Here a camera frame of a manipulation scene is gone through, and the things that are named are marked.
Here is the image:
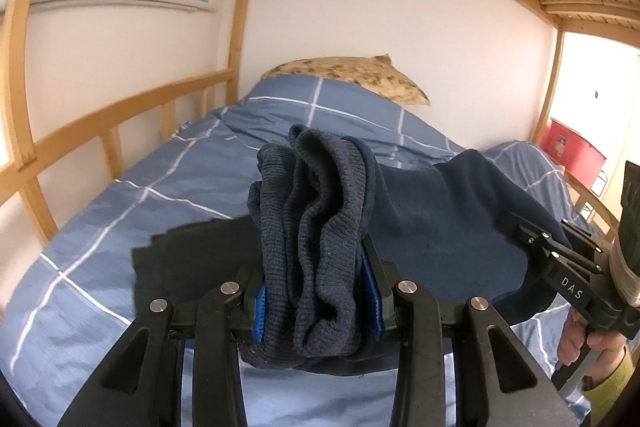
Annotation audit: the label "olive green sleeve forearm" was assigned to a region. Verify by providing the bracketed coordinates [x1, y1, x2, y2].
[582, 343, 634, 426]

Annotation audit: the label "beige patterned pillow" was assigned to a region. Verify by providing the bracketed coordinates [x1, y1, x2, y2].
[262, 54, 431, 106]

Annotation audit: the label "navy blue sweatpants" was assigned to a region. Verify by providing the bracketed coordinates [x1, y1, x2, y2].
[241, 124, 566, 376]

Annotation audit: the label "blue checked duvet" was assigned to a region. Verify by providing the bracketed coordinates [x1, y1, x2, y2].
[1, 75, 590, 426]

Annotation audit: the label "right hand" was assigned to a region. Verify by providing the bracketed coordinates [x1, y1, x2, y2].
[556, 308, 627, 386]

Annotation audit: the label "red storage box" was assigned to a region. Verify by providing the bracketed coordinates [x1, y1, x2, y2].
[540, 118, 606, 187]

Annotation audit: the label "folded black garment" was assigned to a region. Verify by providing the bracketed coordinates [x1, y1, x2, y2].
[131, 215, 260, 314]

